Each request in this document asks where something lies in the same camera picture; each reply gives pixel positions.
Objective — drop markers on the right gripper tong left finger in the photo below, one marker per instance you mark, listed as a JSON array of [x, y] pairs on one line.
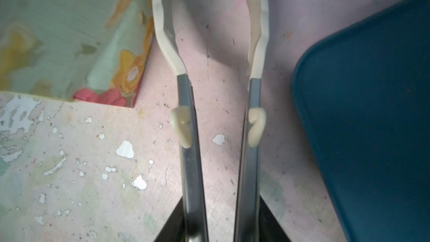
[[188, 221]]

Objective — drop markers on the white paper gift bag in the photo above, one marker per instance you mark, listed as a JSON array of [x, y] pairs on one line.
[[87, 50]]

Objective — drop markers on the teal rectangular tray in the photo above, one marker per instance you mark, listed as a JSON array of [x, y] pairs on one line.
[[363, 98]]

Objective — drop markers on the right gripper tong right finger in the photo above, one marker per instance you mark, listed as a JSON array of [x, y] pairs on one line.
[[248, 193]]

